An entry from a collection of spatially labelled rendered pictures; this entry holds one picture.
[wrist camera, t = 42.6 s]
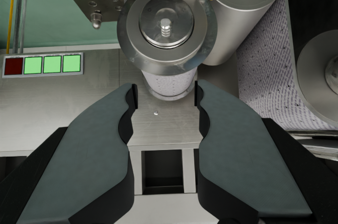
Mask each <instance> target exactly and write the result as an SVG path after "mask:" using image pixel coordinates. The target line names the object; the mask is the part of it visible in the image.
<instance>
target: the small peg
mask: <svg viewBox="0 0 338 224"><path fill-rule="evenodd" d="M160 30H161V35H162V37H164V38H168V37H170V36H171V34H172V23H171V21H170V19H168V18H163V19H162V20H161V21H160Z"/></svg>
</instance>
